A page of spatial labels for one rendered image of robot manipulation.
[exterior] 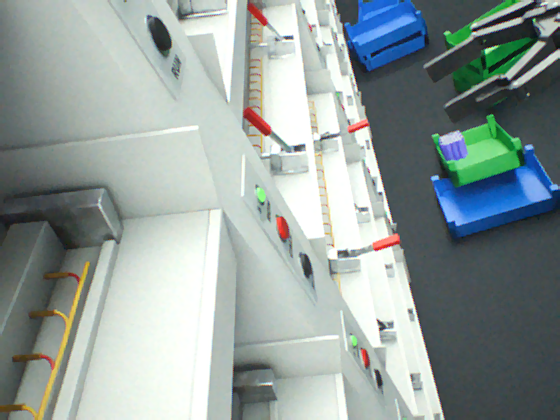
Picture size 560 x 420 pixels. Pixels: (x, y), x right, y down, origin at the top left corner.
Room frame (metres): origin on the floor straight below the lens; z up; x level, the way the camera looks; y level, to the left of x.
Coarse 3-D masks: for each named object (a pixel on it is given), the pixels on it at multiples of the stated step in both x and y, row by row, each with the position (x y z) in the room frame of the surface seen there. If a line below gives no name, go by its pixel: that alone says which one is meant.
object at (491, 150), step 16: (480, 128) 1.21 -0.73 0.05; (496, 128) 1.16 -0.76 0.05; (480, 144) 1.17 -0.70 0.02; (496, 144) 1.12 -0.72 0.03; (512, 144) 1.01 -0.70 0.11; (464, 160) 1.12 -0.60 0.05; (480, 160) 1.07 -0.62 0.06; (496, 160) 0.96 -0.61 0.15; (512, 160) 0.94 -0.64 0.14; (448, 176) 1.07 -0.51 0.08; (464, 176) 0.98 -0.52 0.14; (480, 176) 0.96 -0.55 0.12
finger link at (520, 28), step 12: (528, 12) 0.51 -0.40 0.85; (540, 12) 0.49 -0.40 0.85; (552, 12) 0.48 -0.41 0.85; (504, 24) 0.53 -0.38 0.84; (516, 24) 0.51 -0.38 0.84; (528, 24) 0.50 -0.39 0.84; (480, 36) 0.55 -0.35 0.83; (492, 36) 0.54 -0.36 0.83; (504, 36) 0.53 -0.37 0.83; (516, 36) 0.52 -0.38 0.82; (528, 36) 0.51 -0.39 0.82; (480, 48) 0.55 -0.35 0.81
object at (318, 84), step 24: (312, 72) 0.87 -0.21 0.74; (312, 96) 0.87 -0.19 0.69; (336, 120) 0.77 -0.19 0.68; (336, 168) 0.65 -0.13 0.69; (336, 192) 0.60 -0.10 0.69; (336, 216) 0.55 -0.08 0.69; (336, 240) 0.51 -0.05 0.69; (360, 240) 0.49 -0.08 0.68; (360, 288) 0.42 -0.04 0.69; (360, 312) 0.38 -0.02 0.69; (384, 360) 0.30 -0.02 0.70
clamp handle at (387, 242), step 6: (396, 234) 0.44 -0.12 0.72; (378, 240) 0.45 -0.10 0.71; (384, 240) 0.44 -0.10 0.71; (390, 240) 0.43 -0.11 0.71; (396, 240) 0.43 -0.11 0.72; (366, 246) 0.45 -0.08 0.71; (372, 246) 0.44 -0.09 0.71; (378, 246) 0.44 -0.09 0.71; (384, 246) 0.43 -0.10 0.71; (390, 246) 0.43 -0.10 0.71; (348, 252) 0.45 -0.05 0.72; (354, 252) 0.45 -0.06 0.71; (360, 252) 0.45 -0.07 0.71; (366, 252) 0.44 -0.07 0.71
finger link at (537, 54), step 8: (552, 24) 0.46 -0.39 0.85; (544, 32) 0.46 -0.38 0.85; (552, 32) 0.45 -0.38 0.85; (544, 40) 0.45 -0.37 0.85; (552, 40) 0.45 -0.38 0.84; (536, 48) 0.45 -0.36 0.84; (544, 48) 0.45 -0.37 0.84; (552, 48) 0.45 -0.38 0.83; (528, 56) 0.45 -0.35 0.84; (536, 56) 0.45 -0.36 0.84; (544, 56) 0.45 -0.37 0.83; (520, 64) 0.45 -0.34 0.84; (528, 64) 0.45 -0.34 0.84; (536, 64) 0.45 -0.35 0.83; (512, 72) 0.45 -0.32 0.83; (520, 72) 0.44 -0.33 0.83; (504, 80) 0.44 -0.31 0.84; (512, 80) 0.44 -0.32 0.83
